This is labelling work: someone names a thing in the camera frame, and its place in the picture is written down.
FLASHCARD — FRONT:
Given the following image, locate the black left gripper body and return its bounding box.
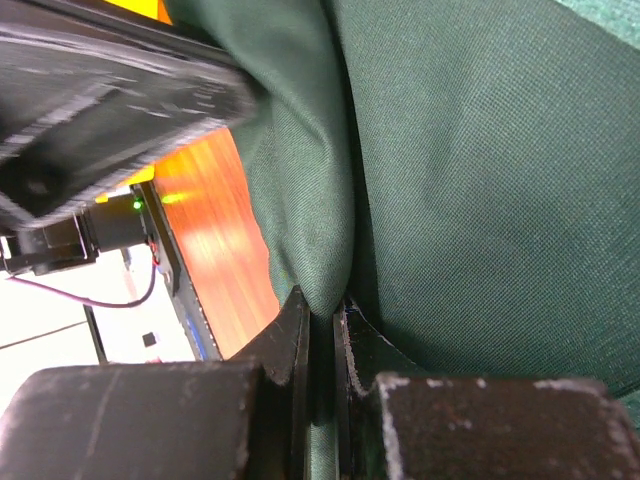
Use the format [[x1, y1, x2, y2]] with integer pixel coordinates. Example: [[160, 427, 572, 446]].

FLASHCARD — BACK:
[[1, 1, 256, 230]]

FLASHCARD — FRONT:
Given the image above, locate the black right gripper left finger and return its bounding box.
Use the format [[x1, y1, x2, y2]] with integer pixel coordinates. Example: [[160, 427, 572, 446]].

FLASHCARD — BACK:
[[1, 288, 310, 479]]

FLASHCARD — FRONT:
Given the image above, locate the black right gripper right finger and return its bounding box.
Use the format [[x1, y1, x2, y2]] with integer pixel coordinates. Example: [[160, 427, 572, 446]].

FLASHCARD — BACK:
[[333, 300, 639, 479]]

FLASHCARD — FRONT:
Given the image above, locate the green cloth napkin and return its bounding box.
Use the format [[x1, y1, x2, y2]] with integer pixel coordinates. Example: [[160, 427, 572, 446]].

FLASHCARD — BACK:
[[166, 1, 639, 479]]

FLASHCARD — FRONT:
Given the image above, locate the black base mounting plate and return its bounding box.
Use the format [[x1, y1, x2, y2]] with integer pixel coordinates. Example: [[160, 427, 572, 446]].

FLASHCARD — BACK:
[[132, 181, 221, 361]]

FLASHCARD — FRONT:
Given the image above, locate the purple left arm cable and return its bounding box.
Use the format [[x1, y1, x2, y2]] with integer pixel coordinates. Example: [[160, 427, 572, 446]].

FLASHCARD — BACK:
[[4, 259, 159, 309]]

